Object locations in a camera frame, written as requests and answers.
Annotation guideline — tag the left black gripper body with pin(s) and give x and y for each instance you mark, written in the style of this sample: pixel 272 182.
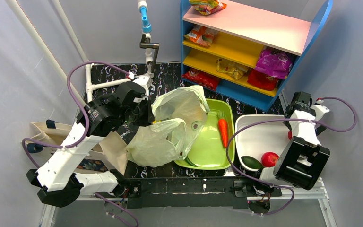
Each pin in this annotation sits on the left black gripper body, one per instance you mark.
pixel 148 113

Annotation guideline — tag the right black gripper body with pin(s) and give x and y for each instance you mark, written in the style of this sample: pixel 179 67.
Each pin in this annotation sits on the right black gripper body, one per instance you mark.
pixel 298 104

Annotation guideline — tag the translucent white plastic bag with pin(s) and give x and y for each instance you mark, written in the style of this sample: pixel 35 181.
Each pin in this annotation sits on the translucent white plastic bag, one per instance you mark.
pixel 183 112

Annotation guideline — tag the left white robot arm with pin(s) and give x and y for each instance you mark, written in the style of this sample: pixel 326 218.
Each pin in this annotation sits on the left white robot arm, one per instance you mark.
pixel 59 184

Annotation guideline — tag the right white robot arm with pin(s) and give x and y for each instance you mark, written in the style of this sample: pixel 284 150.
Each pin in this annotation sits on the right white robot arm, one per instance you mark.
pixel 303 159

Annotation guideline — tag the purple snack bag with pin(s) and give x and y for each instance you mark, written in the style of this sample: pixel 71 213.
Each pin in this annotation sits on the purple snack bag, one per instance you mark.
pixel 275 63

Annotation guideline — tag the red snack bag right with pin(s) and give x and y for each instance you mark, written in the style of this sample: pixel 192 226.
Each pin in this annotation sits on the red snack bag right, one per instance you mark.
pixel 262 81

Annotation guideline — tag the red snack bag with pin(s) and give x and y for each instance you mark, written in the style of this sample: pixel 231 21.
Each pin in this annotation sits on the red snack bag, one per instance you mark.
pixel 262 81
pixel 202 78

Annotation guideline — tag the yellow snack bag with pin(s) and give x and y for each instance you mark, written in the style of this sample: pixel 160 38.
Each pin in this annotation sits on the yellow snack bag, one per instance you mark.
pixel 232 69

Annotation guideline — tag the red snack bag left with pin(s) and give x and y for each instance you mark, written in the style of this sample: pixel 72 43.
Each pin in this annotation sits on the red snack bag left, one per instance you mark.
pixel 202 78

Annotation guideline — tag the beige canvas tote bag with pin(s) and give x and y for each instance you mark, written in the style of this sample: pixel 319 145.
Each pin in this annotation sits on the beige canvas tote bag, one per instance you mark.
pixel 109 154

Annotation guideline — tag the orange snack bag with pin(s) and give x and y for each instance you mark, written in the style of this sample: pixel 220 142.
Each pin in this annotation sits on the orange snack bag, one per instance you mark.
pixel 201 35

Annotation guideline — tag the snack bag on top shelf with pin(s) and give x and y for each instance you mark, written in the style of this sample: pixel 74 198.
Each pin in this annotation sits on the snack bag on top shelf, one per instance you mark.
pixel 207 7

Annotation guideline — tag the red strawberry fruit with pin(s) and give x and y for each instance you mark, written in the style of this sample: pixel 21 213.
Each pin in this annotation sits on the red strawberry fruit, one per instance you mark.
pixel 290 135

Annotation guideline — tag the white plastic tray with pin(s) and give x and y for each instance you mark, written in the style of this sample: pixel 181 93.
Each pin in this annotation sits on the white plastic tray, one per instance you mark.
pixel 262 138

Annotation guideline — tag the red apple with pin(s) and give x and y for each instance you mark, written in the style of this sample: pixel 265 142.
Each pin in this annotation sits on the red apple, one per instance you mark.
pixel 269 159

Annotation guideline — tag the colourful shelf unit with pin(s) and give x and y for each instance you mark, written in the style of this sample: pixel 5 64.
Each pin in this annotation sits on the colourful shelf unit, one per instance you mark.
pixel 243 31

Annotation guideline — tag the dark green avocado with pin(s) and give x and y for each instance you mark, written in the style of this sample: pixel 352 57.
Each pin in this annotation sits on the dark green avocado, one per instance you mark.
pixel 251 162

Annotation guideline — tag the green chili pepper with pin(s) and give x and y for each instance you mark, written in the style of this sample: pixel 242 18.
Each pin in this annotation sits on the green chili pepper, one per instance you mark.
pixel 190 162

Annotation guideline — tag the orange carrot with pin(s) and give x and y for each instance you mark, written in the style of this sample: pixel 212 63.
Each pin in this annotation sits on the orange carrot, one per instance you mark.
pixel 223 128

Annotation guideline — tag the green plastic tray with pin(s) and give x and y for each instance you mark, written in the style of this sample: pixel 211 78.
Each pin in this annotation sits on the green plastic tray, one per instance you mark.
pixel 208 152

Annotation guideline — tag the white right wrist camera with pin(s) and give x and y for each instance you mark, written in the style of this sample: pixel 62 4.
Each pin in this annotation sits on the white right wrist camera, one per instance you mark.
pixel 320 109

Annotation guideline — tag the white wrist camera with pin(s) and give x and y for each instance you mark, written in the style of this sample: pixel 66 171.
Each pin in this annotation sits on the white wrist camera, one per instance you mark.
pixel 144 80
pixel 320 109

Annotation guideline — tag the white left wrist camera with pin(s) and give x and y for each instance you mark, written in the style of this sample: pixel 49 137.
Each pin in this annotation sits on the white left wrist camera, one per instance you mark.
pixel 144 80

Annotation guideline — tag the white pvc pipe frame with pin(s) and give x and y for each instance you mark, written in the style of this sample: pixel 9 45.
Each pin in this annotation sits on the white pvc pipe frame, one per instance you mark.
pixel 151 49

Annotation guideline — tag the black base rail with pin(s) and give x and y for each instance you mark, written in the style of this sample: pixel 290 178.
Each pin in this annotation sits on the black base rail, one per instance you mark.
pixel 226 191

